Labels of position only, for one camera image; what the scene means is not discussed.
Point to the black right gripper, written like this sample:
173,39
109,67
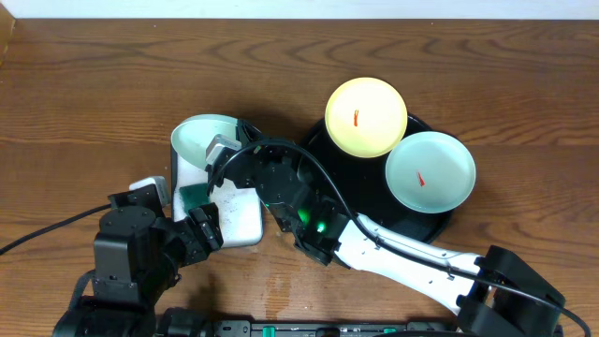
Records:
272,153

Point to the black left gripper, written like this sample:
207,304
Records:
197,225

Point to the green scrubbing sponge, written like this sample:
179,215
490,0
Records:
193,196

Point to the light green plate front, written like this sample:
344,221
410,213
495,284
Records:
191,138

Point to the light green plate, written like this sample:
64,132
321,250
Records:
191,138
430,172

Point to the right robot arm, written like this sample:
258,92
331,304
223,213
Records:
497,294

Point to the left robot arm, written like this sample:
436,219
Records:
139,253

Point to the black rectangular foam tray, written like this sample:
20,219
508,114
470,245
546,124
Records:
240,214

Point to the round black serving tray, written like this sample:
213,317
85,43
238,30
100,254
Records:
362,183

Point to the yellow plate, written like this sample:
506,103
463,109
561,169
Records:
366,117

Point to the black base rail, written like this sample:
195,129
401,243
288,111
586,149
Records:
309,329

